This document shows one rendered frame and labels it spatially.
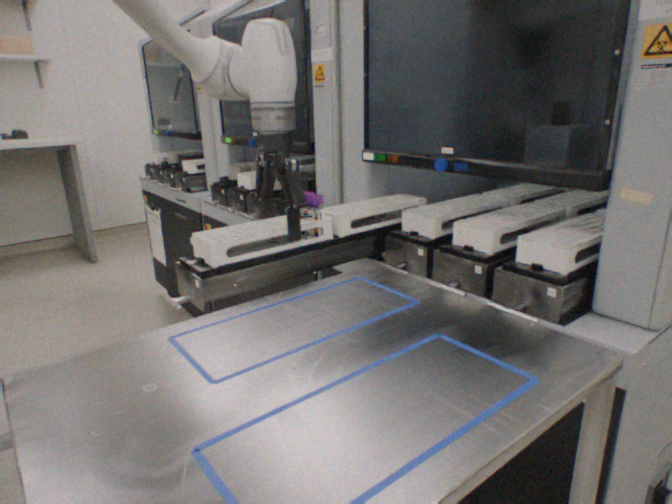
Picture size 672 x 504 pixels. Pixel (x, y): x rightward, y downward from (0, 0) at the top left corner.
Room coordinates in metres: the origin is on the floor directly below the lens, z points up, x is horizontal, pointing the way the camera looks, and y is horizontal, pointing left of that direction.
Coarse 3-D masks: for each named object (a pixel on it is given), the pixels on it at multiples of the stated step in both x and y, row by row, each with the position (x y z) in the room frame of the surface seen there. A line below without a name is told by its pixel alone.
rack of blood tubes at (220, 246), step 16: (240, 224) 1.01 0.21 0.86; (256, 224) 1.01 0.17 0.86; (272, 224) 1.02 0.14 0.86; (304, 224) 1.00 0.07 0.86; (320, 224) 1.02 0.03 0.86; (208, 240) 0.89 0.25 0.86; (224, 240) 0.89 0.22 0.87; (240, 240) 0.90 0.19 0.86; (256, 240) 0.93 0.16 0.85; (272, 240) 1.06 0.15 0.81; (304, 240) 1.00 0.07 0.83; (320, 240) 1.02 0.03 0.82; (208, 256) 0.88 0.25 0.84; (224, 256) 0.88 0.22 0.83; (240, 256) 0.90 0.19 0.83; (256, 256) 0.92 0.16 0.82
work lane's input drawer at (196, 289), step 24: (336, 240) 1.04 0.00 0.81; (360, 240) 1.07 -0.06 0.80; (384, 240) 1.12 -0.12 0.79; (192, 264) 0.89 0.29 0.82; (240, 264) 0.89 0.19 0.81; (264, 264) 0.91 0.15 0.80; (288, 264) 0.95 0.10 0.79; (312, 264) 0.99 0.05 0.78; (336, 264) 1.03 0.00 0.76; (192, 288) 0.87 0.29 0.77; (216, 288) 0.85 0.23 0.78; (240, 288) 0.88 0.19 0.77
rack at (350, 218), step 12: (348, 204) 1.19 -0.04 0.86; (360, 204) 1.19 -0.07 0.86; (372, 204) 1.18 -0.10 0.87; (384, 204) 1.19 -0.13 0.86; (396, 204) 1.17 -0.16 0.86; (408, 204) 1.19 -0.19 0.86; (420, 204) 1.22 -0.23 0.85; (336, 216) 1.07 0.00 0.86; (348, 216) 1.07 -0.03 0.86; (360, 216) 1.10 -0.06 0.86; (372, 216) 1.25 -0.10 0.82; (384, 216) 1.20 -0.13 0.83; (396, 216) 1.20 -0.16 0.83; (336, 228) 1.07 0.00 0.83; (348, 228) 1.07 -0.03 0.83; (360, 228) 1.10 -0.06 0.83; (372, 228) 1.12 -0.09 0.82
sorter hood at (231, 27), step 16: (256, 0) 1.96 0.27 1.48; (272, 0) 1.70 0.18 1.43; (288, 0) 1.53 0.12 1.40; (304, 0) 1.47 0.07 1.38; (224, 16) 1.97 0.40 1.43; (240, 16) 1.77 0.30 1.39; (256, 16) 1.68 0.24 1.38; (272, 16) 1.61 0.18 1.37; (288, 16) 1.53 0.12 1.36; (304, 16) 1.47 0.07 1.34; (224, 32) 1.87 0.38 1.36; (240, 32) 1.78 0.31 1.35; (304, 32) 1.47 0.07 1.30; (304, 48) 1.47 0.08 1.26; (304, 64) 1.47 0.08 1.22; (304, 80) 1.47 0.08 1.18; (304, 96) 1.48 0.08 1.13; (224, 112) 1.92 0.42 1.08; (240, 112) 1.82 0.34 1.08; (304, 112) 1.49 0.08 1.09; (224, 128) 1.93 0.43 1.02; (240, 128) 1.82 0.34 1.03; (304, 128) 1.49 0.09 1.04; (240, 144) 1.81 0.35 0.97; (256, 144) 1.71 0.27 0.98; (304, 144) 1.47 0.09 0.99
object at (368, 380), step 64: (192, 320) 0.63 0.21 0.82; (256, 320) 0.62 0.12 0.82; (320, 320) 0.62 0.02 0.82; (384, 320) 0.61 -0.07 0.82; (448, 320) 0.61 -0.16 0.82; (512, 320) 0.60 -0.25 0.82; (64, 384) 0.47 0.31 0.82; (128, 384) 0.47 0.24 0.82; (192, 384) 0.46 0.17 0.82; (256, 384) 0.46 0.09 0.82; (320, 384) 0.46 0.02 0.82; (384, 384) 0.45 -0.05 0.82; (448, 384) 0.45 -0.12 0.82; (512, 384) 0.45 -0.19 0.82; (576, 384) 0.45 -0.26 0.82; (0, 448) 0.42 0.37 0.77; (64, 448) 0.36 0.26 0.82; (128, 448) 0.36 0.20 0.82; (192, 448) 0.36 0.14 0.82; (256, 448) 0.36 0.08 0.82; (320, 448) 0.36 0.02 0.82; (384, 448) 0.35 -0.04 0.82; (448, 448) 0.35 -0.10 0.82; (512, 448) 0.36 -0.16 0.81
